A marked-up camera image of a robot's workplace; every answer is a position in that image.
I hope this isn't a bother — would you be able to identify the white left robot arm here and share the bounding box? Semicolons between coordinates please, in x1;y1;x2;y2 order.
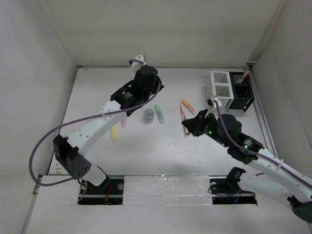
53;65;163;194

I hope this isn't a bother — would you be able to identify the orange highlighter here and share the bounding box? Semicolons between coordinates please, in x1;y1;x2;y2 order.
181;99;196;116

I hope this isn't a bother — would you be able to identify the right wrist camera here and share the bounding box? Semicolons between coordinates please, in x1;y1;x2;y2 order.
207;96;222;108

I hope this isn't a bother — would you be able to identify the red pen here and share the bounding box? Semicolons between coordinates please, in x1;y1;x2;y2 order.
179;104;187;138

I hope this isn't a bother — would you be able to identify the green highlighter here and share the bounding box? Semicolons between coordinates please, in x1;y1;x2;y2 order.
155;104;165;124

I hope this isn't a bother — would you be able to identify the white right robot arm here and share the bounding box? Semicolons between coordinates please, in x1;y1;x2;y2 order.
182;110;312;223

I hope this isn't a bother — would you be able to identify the white desk organizer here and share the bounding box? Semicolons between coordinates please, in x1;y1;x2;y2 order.
206;71;234;111

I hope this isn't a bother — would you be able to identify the clear paperclip jar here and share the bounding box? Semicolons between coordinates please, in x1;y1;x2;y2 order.
143;108;155;123

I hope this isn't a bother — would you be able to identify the yellow highlighter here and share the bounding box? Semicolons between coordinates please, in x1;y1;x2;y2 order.
110;125;117;142

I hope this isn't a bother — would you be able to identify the black desk organizer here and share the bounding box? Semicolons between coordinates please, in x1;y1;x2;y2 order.
229;72;254;112

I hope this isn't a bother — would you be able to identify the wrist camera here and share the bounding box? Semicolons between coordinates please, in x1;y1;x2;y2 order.
207;96;222;108
128;53;147;69

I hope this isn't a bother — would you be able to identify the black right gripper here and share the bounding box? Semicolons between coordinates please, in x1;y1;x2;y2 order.
182;109;230;148

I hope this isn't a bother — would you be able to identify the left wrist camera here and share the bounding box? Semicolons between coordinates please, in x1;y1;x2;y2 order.
128;53;147;69

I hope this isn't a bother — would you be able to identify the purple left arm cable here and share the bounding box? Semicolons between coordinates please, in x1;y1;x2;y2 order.
28;59;161;187

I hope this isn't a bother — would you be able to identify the purple pink highlighter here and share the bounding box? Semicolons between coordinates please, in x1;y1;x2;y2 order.
121;119;126;129

